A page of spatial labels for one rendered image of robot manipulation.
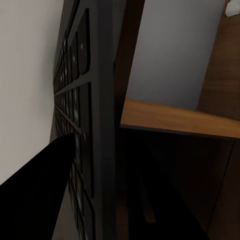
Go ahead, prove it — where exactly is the keyboard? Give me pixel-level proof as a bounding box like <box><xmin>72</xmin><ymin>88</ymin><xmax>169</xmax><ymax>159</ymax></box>
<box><xmin>53</xmin><ymin>0</ymin><xmax>116</xmax><ymax>240</ymax></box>

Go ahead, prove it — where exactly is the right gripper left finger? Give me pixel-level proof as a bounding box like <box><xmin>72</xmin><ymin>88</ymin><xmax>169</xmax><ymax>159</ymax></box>
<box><xmin>0</xmin><ymin>133</ymin><xmax>77</xmax><ymax>240</ymax></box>

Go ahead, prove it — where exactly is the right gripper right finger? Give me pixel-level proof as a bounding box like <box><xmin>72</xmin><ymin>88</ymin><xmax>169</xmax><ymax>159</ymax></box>
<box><xmin>125</xmin><ymin>133</ymin><xmax>208</xmax><ymax>240</ymax></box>

